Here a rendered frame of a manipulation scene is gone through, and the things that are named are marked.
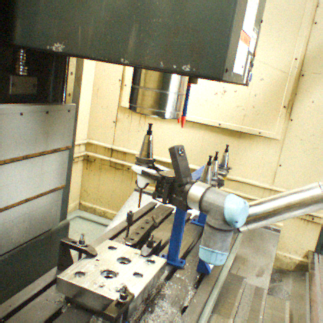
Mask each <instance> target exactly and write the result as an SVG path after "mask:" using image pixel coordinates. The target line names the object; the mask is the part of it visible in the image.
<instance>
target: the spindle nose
mask: <svg viewBox="0 0 323 323"><path fill-rule="evenodd" d="M187 80H188V76H181V75H172V74H166V73H161V72H156V71H149V70H145V69H140V68H133V73H132V78H131V86H130V92H129V98H128V109H129V110H130V111H131V112H135V113H138V114H141V115H147V116H151V117H155V118H165V119H179V118H181V114H182V111H183V107H184V103H185V91H186V88H187Z"/></svg>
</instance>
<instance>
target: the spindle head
mask: <svg viewBox="0 0 323 323"><path fill-rule="evenodd" d="M266 1H267V0H259V1H258V5H257V13H256V17H255V23H254V26H255V28H256V29H257V31H258V30H259V25H260V26H261V23H262V21H263V20H262V18H263V14H264V10H265V5H266ZM247 3H248V0H9V20H8V31H7V42H8V44H7V46H8V47H13V48H20V49H24V50H36V51H40V52H44V53H52V54H56V55H61V56H68V57H72V58H80V59H84V60H89V61H100V62H105V63H112V64H117V65H121V66H128V67H133V68H140V69H145V70H149V71H156V72H161V73H166V74H172V75H181V76H189V77H193V78H198V79H205V80H209V81H217V82H221V83H226V84H234V85H239V86H244V87H246V86H247V85H246V83H244V77H245V74H246V70H247V69H246V67H247V61H248V58H249V55H250V56H253V53H251V52H250V51H249V50H248V49H247V55H246V62H245V65H244V72H243V75H241V74H238V73H235V72H233V70H234V63H235V60H236V53H237V50H238V47H239V40H240V36H241V33H242V30H243V26H244V16H245V12H246V8H247ZM243 32H244V33H245V34H246V35H247V36H248V37H249V38H250V39H251V37H250V36H249V35H248V34H247V33H246V32H245V31H244V30H243Z"/></svg>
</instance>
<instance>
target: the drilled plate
mask: <svg viewBox="0 0 323 323"><path fill-rule="evenodd" d="M108 246H109V247H108ZM115 246H117V247H118V248H119V249H118V248H117V247H115ZM95 249H96V250H97V253H98V254H99V253H100V255H98V257H97V256H95V257H91V256H88V255H86V256H84V257H83V258H81V259H80V260H79V261H77V262H76V263H74V264H73V265H72V266H71V267H69V268H68V269H66V270H65V271H63V273H61V274H60V275H58V276H57V281H56V291H57V292H59V293H62V294H64V295H66V296H68V297H71V298H74V299H76V300H77V301H80V302H82V303H84V304H89V305H91V306H93V307H95V308H97V309H100V310H102V311H105V310H106V309H107V308H108V307H109V305H110V304H111V303H112V302H113V301H114V300H115V299H116V298H117V297H118V296H119V295H120V292H121V291H122V290H123V285H126V284H128V287H129V290H128V289H127V292H129V291H132V292H133V293H135V295H136V296H135V300H134V301H133V302H132V304H131V305H130V306H128V308H127V309H126V310H125V311H124V313H123V319H124V320H126V321H127V319H129V318H130V316H131V315H132V313H133V312H134V311H135V310H136V309H137V307H138V306H139V304H140V303H141V302H142V301H143V300H144V298H145V297H146V296H147V294H148V293H149V292H150V291H151V290H152V288H153V287H154V285H155V284H156V282H157V281H158V280H159V279H160V278H161V277H162V276H163V274H164V273H165V270H166V265H167V260H166V259H163V258H160V257H157V256H154V255H150V256H151V257H150V256H149V257H148V258H150V259H147V258H146V259H144V258H143V259H142V257H141V258H138V255H139V254H140V252H141V251H140V250H138V249H135V248H130V247H127V246H125V245H122V244H119V243H117V242H113V241H110V240H109V239H107V240H106V241H105V242H103V243H102V244H101V245H99V246H98V247H95ZM115 249H117V250H115ZM134 251H135V252H136V253H134ZM135 254H136V255H135ZM121 256H124V257H121ZM125 256H126V257H125ZM128 257H129V258H131V259H129V258H128ZM134 258H135V259H134ZM136 258H138V259H136ZM151 258H152V259H151ZM131 260H133V261H131ZM134 261H135V262H134ZM136 261H137V262H136ZM131 262H132V263H131ZM145 262H147V263H145ZM87 263H88V264H87ZM96 263H97V264H96ZM148 263H151V264H148ZM133 265H134V266H133ZM101 268H102V270H103V271H102V270H101ZM104 268H105V269H104ZM106 268H109V270H106ZM112 269H114V270H112ZM79 270H80V271H79ZM83 271H85V272H86V271H87V272H88V273H87V274H86V273H85V272H83ZM113 271H114V272H113ZM135 271H136V272H135ZM139 271H140V272H139ZM73 273H74V274H73ZM117 273H119V275H117ZM100 274H101V275H100ZM132 274H133V275H132ZM77 276H79V278H77ZM82 276H84V277H82ZM102 276H103V277H102ZM117 276H118V277H117ZM109 278H110V279H111V278H112V279H111V280H110V279H109ZM116 278H117V279H116ZM114 279H116V280H114ZM129 279H130V282H129ZM132 280H133V282H132ZM94 281H95V282H94ZM111 281H112V282H111ZM96 282H97V283H96ZM121 282H123V283H126V284H123V283H121ZM103 283H104V284H103ZM135 283H136V284H135ZM133 284H134V286H133ZM103 285H107V286H104V287H103ZM114 286H115V287H117V288H116V289H119V290H118V291H115V288H114ZM100 287H101V288H102V289H101V288H100ZM120 287H122V288H121V289H120ZM108 288H110V289H111V290H109V289H108ZM100 289H101V290H100ZM130 289H131V290H130Z"/></svg>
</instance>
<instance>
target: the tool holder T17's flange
mask: <svg viewBox="0 0 323 323"><path fill-rule="evenodd" d="M155 161H156V157H155V156H154V158H153V159H146V158H142V157H140V156H139V155H138V154H136V161H135V165H137V166H139V167H145V168H152V167H155V163H154V162H155Z"/></svg>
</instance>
